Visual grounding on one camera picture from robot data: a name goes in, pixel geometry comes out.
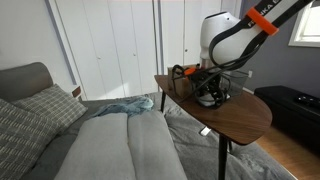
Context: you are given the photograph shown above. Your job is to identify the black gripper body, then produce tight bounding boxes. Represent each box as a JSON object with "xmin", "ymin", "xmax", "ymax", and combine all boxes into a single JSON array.
[{"xmin": 195, "ymin": 75, "xmax": 230, "ymax": 108}]

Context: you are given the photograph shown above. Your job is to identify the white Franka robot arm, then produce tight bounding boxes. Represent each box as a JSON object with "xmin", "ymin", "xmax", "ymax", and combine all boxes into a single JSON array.
[{"xmin": 193, "ymin": 0, "xmax": 313, "ymax": 108}]

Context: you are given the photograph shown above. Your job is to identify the black object on bench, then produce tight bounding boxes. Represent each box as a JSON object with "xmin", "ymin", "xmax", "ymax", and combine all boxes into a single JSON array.
[{"xmin": 295, "ymin": 94, "xmax": 320, "ymax": 107}]

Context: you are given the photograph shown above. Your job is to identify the cardboard box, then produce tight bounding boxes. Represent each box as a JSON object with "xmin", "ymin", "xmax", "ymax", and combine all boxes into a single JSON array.
[{"xmin": 168, "ymin": 64, "xmax": 197, "ymax": 98}]

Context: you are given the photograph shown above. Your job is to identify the walnut side table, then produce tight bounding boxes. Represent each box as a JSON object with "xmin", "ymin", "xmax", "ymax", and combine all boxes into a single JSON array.
[{"xmin": 154, "ymin": 75, "xmax": 272, "ymax": 180}]

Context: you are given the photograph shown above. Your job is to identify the blue crumpled cloth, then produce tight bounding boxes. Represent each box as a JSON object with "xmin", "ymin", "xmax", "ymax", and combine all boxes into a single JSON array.
[{"xmin": 92, "ymin": 96, "xmax": 154, "ymax": 117}]

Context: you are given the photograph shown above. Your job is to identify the grey folded duvet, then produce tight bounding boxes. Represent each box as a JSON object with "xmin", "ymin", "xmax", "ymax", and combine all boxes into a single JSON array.
[{"xmin": 54, "ymin": 111, "xmax": 187, "ymax": 180}]

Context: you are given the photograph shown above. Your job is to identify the black storage bench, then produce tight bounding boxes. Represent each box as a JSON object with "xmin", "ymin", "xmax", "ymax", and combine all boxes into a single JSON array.
[{"xmin": 254, "ymin": 86, "xmax": 320, "ymax": 156}]

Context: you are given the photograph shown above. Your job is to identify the white closet doors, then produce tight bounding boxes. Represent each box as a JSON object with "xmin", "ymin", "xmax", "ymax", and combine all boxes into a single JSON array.
[{"xmin": 46, "ymin": 0, "xmax": 242, "ymax": 100}]

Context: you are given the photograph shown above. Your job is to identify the small wooden nightstand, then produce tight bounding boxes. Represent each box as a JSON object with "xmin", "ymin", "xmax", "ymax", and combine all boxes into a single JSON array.
[{"xmin": 71, "ymin": 86, "xmax": 82, "ymax": 98}]

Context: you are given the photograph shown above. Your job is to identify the grey plaid pillow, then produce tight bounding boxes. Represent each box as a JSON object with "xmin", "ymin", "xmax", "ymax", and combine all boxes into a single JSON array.
[{"xmin": 13, "ymin": 84, "xmax": 88, "ymax": 133}]

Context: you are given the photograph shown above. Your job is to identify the dark patterned pillow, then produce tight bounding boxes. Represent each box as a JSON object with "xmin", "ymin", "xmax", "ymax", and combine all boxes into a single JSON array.
[{"xmin": 0, "ymin": 100, "xmax": 59, "ymax": 180}]

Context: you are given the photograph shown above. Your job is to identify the black cable bundle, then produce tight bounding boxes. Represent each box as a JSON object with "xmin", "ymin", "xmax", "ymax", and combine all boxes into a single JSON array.
[{"xmin": 171, "ymin": 0, "xmax": 316, "ymax": 109}]

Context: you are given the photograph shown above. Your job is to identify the dark wire mesh basket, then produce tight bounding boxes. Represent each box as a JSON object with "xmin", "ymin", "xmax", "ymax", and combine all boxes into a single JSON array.
[{"xmin": 220, "ymin": 70, "xmax": 248, "ymax": 97}]

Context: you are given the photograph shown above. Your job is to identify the orange cable strap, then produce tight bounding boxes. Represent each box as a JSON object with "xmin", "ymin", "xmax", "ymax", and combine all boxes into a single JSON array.
[{"xmin": 245, "ymin": 7, "xmax": 280, "ymax": 37}]

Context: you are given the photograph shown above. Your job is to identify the window frame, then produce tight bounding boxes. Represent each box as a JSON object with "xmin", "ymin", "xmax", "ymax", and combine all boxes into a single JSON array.
[{"xmin": 289, "ymin": 0, "xmax": 320, "ymax": 48}]

